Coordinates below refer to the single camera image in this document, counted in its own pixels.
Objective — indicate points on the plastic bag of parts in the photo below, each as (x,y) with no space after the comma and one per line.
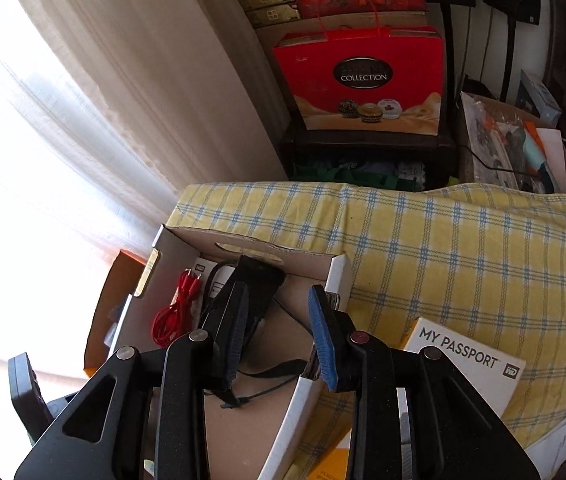
(483,135)

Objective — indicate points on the red gift bag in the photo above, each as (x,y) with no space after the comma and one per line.
(358,80)

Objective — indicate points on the orange cardboard box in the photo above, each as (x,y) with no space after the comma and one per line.
(108,310)

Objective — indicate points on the green cloth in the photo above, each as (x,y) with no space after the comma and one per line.
(363,175)

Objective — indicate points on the white hard drive box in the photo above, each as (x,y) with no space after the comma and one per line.
(463,360)

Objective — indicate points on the white paper sheet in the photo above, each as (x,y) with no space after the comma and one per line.
(558,440)

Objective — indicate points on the white instruction booklet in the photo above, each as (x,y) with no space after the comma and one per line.
(202,267)

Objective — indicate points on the white curtain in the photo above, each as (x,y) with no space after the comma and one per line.
(88,135)

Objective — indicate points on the dark wooden cabinet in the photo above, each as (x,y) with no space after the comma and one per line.
(293,145)

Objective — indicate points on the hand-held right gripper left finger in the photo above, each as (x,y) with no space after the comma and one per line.
(235,330)

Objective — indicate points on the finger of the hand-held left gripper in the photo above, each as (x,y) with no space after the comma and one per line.
(28,390)

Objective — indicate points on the open brown cardboard box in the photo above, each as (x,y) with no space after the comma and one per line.
(468,160)

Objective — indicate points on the brown cardboard tray box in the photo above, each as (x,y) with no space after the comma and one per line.
(253,440)

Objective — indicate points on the yellow plaid cloth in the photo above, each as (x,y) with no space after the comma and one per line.
(463,260)

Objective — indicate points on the orange packaging sleeve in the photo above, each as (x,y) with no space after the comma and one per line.
(328,462)

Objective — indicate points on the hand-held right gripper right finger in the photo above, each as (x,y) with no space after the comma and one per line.
(323,340)

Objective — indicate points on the grey blue box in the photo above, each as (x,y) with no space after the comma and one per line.
(538,97)

